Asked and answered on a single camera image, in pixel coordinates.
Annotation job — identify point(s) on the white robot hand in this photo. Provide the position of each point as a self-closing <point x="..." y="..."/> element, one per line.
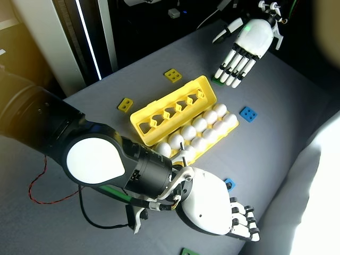
<point x="207" y="202"/>
<point x="255" y="37"/>

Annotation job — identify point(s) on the white plastic egg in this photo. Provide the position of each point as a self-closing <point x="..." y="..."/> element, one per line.
<point x="199" y="143"/>
<point x="163" y="148"/>
<point x="220" y="127"/>
<point x="190" y="152"/>
<point x="220" y="110"/>
<point x="210" y="135"/>
<point x="188" y="132"/>
<point x="210" y="117"/>
<point x="199" y="124"/>
<point x="176" y="140"/>
<point x="230" y="119"/>

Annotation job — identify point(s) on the yellow egg carton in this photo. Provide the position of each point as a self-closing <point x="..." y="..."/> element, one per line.
<point x="144" y="136"/>

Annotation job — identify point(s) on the blue two-hole block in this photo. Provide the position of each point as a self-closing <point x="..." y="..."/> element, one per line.
<point x="230" y="183"/>

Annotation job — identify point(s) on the green four-hole block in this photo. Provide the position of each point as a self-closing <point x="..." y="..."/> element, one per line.
<point x="190" y="251"/>

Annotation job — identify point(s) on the green two-hole block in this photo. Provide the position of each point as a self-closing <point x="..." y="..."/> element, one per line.
<point x="216" y="81"/>

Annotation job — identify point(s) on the grey table cloth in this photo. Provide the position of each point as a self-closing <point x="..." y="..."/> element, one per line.
<point x="265" y="159"/>

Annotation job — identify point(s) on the blurred beige object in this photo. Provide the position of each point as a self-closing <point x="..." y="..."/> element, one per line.
<point x="329" y="26"/>

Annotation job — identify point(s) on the blue four-hole block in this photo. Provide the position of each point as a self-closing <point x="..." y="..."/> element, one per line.
<point x="248" y="114"/>

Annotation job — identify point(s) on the yellow four-hole block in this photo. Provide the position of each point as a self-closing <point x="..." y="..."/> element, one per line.
<point x="173" y="75"/>

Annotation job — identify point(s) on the white fabric backdrop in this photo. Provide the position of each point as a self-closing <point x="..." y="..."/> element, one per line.
<point x="318" y="199"/>

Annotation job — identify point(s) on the white device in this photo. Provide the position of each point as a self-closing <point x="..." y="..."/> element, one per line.
<point x="140" y="2"/>

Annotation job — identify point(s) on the yellow two-hole block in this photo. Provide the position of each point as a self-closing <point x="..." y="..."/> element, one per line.
<point x="126" y="104"/>

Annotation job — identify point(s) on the white light strip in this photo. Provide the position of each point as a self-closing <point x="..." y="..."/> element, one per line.
<point x="89" y="40"/>

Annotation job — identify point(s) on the white post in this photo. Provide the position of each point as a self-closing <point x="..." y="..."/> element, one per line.
<point x="107" y="34"/>

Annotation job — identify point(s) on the white wall panel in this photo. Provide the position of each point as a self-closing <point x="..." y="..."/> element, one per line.
<point x="47" y="40"/>

